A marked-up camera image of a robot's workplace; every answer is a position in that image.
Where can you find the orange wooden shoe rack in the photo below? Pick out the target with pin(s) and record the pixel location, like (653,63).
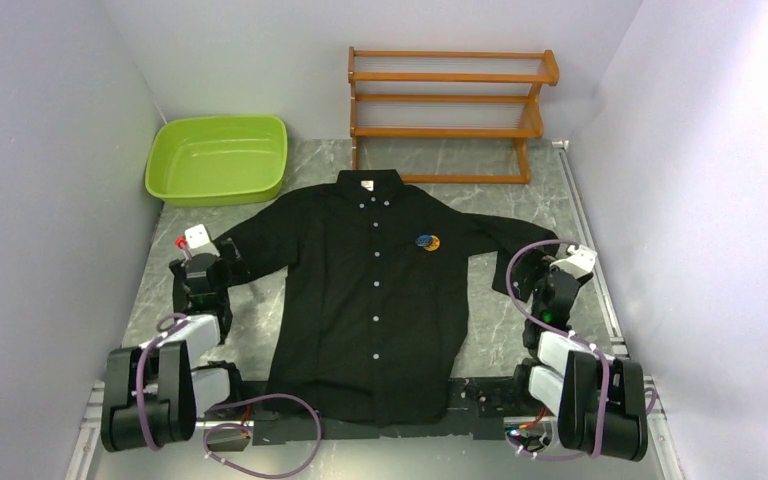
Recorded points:
(442,95)

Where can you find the green plastic basin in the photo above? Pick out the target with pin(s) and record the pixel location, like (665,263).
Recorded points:
(218,160)

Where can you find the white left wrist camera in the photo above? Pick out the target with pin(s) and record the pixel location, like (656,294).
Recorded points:
(196,240)

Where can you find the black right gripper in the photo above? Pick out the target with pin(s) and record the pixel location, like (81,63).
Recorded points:
(537,259)

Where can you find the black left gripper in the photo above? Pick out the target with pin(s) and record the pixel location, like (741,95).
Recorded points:
(234,269)

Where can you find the aluminium table edge rail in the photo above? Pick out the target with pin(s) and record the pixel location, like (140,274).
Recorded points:
(661,439)

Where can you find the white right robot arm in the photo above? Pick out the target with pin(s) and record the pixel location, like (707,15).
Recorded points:
(599,402)

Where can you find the black button shirt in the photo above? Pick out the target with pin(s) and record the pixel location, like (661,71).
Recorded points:
(375,299)

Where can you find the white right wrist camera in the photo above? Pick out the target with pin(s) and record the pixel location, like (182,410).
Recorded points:
(579,262)

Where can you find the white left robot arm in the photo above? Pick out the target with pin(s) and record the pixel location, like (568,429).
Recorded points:
(156,392)

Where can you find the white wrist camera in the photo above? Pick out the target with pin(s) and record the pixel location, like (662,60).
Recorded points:
(579,262)
(196,240)

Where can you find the white round brooch back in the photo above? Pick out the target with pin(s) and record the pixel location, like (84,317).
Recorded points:
(425,240)

